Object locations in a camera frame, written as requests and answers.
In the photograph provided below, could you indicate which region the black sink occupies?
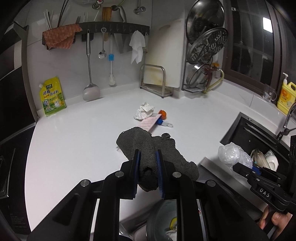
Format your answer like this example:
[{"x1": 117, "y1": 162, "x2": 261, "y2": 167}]
[{"x1": 219, "y1": 112, "x2": 296, "y2": 177}]

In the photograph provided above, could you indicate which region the wooden handled knife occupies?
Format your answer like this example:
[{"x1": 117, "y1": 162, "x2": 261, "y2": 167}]
[{"x1": 101, "y1": 7, "x2": 113, "y2": 42}]

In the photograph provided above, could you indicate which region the green hose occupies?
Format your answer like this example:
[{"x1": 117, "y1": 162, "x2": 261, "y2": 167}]
[{"x1": 111, "y1": 0, "x2": 127, "y2": 12}]

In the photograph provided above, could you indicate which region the perforated steel steamer plate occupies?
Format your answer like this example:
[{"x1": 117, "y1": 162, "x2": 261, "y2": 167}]
[{"x1": 187, "y1": 27, "x2": 229, "y2": 64}]

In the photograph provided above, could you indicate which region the glass pot lid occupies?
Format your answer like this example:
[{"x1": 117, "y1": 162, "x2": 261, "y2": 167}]
[{"x1": 186, "y1": 62, "x2": 212, "y2": 88}]

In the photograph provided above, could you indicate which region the dark window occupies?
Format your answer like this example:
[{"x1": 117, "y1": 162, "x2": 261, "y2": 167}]
[{"x1": 223, "y1": 0, "x2": 296, "y2": 89}]

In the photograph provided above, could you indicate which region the white rag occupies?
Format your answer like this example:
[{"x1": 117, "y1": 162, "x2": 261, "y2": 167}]
[{"x1": 129, "y1": 30, "x2": 147, "y2": 65}]

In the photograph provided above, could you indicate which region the yellow green seasoning pouch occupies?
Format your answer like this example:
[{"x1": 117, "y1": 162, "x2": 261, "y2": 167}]
[{"x1": 38, "y1": 76, "x2": 67, "y2": 117}]

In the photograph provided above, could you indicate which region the small metal spoon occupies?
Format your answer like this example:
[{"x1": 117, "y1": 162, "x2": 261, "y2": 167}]
[{"x1": 98, "y1": 27, "x2": 107, "y2": 59}]

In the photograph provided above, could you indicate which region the person's right hand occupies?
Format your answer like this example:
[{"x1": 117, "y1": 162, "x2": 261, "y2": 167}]
[{"x1": 259, "y1": 205, "x2": 293, "y2": 232}]

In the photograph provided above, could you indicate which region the metal turner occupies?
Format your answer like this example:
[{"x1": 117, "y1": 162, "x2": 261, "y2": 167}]
[{"x1": 83, "y1": 29, "x2": 101, "y2": 102}]

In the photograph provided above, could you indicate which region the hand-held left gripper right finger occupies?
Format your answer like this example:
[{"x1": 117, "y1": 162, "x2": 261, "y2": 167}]
[{"x1": 156, "y1": 149, "x2": 276, "y2": 241}]

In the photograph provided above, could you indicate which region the white cutting board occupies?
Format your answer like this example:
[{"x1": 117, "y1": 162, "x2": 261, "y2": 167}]
[{"x1": 142, "y1": 18, "x2": 187, "y2": 89}]

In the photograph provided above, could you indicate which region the yellow dish soap bottle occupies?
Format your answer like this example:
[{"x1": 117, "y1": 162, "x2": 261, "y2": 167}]
[{"x1": 277, "y1": 72, "x2": 296, "y2": 117}]

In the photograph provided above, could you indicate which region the yellow gas hose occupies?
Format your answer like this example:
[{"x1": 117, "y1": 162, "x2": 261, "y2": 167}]
[{"x1": 202, "y1": 68, "x2": 225, "y2": 94}]

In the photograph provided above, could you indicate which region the crumpled white paper wrapper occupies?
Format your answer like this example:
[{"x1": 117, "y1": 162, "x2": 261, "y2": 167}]
[{"x1": 133, "y1": 102, "x2": 155, "y2": 121}]

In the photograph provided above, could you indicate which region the small blue-capped tube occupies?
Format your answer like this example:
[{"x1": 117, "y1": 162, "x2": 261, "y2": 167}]
[{"x1": 157, "y1": 118, "x2": 174, "y2": 128}]

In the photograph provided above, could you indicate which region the dark grey cloth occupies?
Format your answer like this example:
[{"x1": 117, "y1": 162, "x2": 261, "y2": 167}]
[{"x1": 115, "y1": 126, "x2": 199, "y2": 192}]

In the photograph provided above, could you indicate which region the clear plastic bag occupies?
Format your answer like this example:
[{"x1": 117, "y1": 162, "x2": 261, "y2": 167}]
[{"x1": 218, "y1": 143, "x2": 253, "y2": 171}]

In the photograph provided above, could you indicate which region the metal cutting board stand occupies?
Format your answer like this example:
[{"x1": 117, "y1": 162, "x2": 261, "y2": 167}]
[{"x1": 139, "y1": 64, "x2": 173, "y2": 99}]

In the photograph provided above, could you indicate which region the pink white paper card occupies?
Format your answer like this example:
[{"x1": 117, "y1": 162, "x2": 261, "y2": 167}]
[{"x1": 138, "y1": 113, "x2": 163, "y2": 132}]

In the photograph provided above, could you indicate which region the metal faucet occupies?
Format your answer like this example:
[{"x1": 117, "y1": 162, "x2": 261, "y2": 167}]
[{"x1": 276, "y1": 108, "x2": 296, "y2": 142}]

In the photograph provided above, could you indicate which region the orange dish cloth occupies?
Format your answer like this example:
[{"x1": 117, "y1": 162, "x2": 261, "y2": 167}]
[{"x1": 42, "y1": 23, "x2": 83, "y2": 50}]

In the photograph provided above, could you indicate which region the black wall rack rail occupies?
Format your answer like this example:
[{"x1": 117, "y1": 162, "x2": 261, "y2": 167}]
[{"x1": 43, "y1": 21, "x2": 150, "y2": 50}]

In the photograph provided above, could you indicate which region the blue white bottle brush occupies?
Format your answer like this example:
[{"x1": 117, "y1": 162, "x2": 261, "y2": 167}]
[{"x1": 108, "y1": 34, "x2": 116, "y2": 86}]

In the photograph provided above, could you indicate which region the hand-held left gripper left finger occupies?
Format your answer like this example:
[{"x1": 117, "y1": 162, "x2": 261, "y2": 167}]
[{"x1": 26, "y1": 149, "x2": 141, "y2": 241}]

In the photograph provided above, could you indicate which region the glass mug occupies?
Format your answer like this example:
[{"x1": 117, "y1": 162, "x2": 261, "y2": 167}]
[{"x1": 263, "y1": 84, "x2": 278, "y2": 104}]

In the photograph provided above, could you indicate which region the steel handled knife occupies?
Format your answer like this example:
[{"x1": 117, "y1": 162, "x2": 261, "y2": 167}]
[{"x1": 113, "y1": 6, "x2": 130, "y2": 54}]

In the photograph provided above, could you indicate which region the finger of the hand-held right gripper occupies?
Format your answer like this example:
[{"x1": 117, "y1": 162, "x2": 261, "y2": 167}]
[
  {"x1": 253, "y1": 165, "x2": 289, "y2": 184},
  {"x1": 232, "y1": 163, "x2": 258, "y2": 184}
]

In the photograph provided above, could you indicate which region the steel basin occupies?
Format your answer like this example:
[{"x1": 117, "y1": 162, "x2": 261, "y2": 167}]
[{"x1": 186, "y1": 0, "x2": 226, "y2": 44}]

